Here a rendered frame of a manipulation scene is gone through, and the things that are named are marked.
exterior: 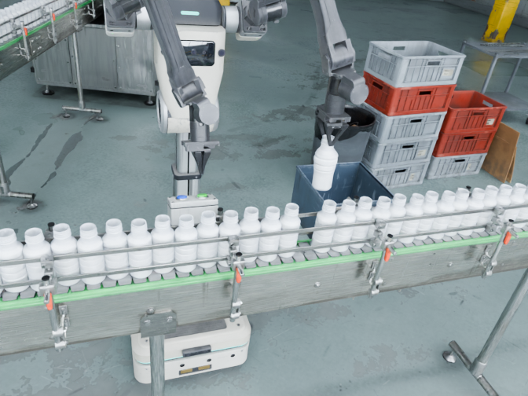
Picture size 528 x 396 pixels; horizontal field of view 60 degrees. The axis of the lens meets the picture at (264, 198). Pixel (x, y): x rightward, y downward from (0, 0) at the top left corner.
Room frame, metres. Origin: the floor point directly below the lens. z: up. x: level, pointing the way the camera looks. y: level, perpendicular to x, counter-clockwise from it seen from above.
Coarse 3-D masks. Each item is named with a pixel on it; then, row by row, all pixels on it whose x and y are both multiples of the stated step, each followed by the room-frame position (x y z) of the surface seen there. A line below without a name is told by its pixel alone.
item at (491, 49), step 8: (464, 40) 5.46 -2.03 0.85; (480, 48) 5.24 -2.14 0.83; (488, 48) 5.29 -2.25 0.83; (496, 48) 5.35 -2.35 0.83; (504, 48) 5.41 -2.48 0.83; (512, 48) 5.47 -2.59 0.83; (520, 48) 5.53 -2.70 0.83; (496, 56) 4.97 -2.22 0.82; (504, 56) 5.02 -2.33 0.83; (512, 56) 5.06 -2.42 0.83; (520, 56) 5.10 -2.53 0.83; (488, 72) 5.00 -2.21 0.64; (512, 72) 5.81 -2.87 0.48; (488, 80) 4.99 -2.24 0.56; (512, 80) 5.80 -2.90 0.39; (488, 96) 5.54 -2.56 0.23; (496, 96) 5.59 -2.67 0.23; (504, 96) 5.63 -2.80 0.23; (512, 96) 5.68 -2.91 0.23; (488, 104) 5.20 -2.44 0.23; (504, 104) 5.28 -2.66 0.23; (512, 104) 5.32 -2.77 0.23; (520, 104) 5.36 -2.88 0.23
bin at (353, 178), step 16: (304, 176) 1.64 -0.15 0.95; (336, 176) 1.80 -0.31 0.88; (352, 176) 1.83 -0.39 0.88; (368, 176) 1.75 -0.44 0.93; (304, 192) 1.62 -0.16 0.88; (320, 192) 1.77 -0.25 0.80; (336, 192) 1.80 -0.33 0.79; (352, 192) 1.83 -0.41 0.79; (368, 192) 1.72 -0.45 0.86; (384, 192) 1.63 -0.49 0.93; (304, 208) 1.60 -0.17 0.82; (320, 208) 1.48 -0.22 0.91; (336, 208) 1.45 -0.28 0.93; (304, 224) 1.57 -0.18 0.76
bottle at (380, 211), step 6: (384, 198) 1.19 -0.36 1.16; (378, 204) 1.16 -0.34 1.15; (384, 204) 1.15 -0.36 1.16; (372, 210) 1.17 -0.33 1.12; (378, 210) 1.16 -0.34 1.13; (384, 210) 1.15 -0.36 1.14; (372, 216) 1.15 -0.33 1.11; (378, 216) 1.14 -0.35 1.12; (384, 216) 1.14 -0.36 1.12; (372, 228) 1.15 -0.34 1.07; (372, 234) 1.14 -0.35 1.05; (384, 234) 1.16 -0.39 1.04
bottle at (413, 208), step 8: (416, 200) 1.20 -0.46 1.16; (408, 208) 1.20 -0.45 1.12; (416, 208) 1.20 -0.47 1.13; (408, 216) 1.19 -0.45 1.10; (408, 224) 1.19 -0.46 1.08; (416, 224) 1.19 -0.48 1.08; (400, 232) 1.20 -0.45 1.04; (408, 232) 1.19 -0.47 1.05; (400, 240) 1.19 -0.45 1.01; (408, 240) 1.19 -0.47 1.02
